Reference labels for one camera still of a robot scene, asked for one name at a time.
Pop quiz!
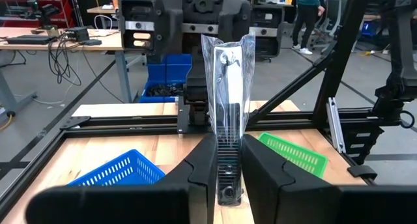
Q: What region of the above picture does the black electronics box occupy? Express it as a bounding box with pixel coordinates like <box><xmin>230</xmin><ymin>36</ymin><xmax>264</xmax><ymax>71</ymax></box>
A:
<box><xmin>64</xmin><ymin>26</ymin><xmax>91</xmax><ymax>42</ymax></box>

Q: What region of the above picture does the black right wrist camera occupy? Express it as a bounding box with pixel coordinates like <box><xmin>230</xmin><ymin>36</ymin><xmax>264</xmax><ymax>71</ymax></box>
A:
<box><xmin>182</xmin><ymin>0</ymin><xmax>225</xmax><ymax>14</ymax></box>

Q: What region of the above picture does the red shelving unit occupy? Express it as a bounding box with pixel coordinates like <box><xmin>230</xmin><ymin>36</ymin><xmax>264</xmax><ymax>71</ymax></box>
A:
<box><xmin>0</xmin><ymin>0</ymin><xmax>74</xmax><ymax>28</ymax></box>

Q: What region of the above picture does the black cable bundle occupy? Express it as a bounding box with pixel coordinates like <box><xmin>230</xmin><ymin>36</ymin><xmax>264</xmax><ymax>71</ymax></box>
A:
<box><xmin>48</xmin><ymin>38</ymin><xmax>82</xmax><ymax>87</ymax></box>

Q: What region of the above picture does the silver aluminium extrusion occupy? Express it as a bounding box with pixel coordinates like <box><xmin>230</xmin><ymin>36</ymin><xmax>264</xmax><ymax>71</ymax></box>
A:
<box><xmin>325</xmin><ymin>96</ymin><xmax>347</xmax><ymax>154</ymax></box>

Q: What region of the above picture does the blue plastic basket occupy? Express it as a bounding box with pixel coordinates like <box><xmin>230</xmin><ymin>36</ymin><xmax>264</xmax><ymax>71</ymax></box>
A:
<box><xmin>66</xmin><ymin>148</ymin><xmax>166</xmax><ymax>187</ymax></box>

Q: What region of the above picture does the wooden desk with grey legs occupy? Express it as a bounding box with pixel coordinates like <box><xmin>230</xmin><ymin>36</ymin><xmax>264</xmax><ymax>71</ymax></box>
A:
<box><xmin>0</xmin><ymin>26</ymin><xmax>133</xmax><ymax>120</ymax></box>

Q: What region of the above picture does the blue plastic storage bin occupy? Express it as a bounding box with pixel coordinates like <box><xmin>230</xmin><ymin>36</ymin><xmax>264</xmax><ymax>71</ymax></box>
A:
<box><xmin>138</xmin><ymin>53</ymin><xmax>193</xmax><ymax>104</ymax></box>

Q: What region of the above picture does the flat black laptop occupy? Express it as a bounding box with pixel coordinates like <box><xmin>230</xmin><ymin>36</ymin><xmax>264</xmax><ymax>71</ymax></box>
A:
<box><xmin>5</xmin><ymin>35</ymin><xmax>58</xmax><ymax>46</ymax></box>

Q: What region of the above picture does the grey office chair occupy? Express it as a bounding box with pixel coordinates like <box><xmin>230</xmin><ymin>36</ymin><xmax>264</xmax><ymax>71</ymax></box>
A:
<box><xmin>312</xmin><ymin>0</ymin><xmax>346</xmax><ymax>51</ymax></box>

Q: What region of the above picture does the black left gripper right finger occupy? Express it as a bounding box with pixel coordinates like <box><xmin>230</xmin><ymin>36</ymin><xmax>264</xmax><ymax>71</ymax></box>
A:
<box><xmin>242</xmin><ymin>133</ymin><xmax>417</xmax><ymax>224</ymax></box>

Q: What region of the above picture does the person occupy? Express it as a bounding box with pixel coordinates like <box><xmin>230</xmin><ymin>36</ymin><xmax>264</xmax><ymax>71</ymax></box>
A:
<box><xmin>291</xmin><ymin>0</ymin><xmax>326</xmax><ymax>55</ymax></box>

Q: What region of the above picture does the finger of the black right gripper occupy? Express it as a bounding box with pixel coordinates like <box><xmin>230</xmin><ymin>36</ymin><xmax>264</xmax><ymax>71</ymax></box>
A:
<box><xmin>152</xmin><ymin>0</ymin><xmax>184</xmax><ymax>55</ymax></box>
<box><xmin>220</xmin><ymin>0</ymin><xmax>252</xmax><ymax>45</ymax></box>

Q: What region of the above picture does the green plastic basket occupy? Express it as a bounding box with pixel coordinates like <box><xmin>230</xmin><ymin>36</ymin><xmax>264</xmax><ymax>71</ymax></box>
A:
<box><xmin>257</xmin><ymin>132</ymin><xmax>329</xmax><ymax>179</ymax></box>

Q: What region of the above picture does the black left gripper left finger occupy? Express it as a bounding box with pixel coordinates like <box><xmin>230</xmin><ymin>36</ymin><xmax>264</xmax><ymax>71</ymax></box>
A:
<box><xmin>25</xmin><ymin>133</ymin><xmax>218</xmax><ymax>224</ymax></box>

